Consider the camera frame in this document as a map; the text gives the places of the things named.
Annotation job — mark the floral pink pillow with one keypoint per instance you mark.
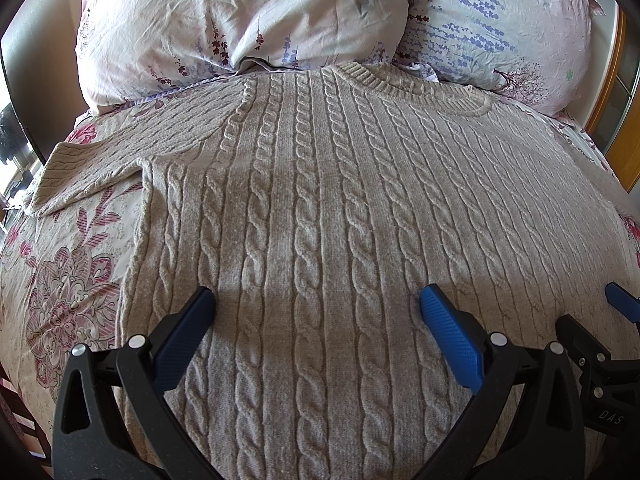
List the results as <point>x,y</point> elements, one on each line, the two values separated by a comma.
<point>536,52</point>
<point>128,50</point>

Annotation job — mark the floral bed sheet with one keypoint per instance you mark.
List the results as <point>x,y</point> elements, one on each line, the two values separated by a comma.
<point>61,284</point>

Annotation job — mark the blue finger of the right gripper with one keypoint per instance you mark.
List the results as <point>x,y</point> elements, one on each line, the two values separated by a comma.
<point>608,400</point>

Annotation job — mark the right floral pink pillow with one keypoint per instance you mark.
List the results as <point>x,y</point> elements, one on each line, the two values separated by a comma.
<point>536,52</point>

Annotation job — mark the left floral pink pillow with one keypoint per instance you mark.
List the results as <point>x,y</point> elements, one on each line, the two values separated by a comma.
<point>128,50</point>

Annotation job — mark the beige cable knit sweater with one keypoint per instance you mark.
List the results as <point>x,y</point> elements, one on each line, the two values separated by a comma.
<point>316,206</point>

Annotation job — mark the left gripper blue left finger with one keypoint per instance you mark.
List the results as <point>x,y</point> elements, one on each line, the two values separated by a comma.
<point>112,421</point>

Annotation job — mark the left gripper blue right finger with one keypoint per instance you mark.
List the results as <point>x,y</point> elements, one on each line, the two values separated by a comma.
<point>523,419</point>

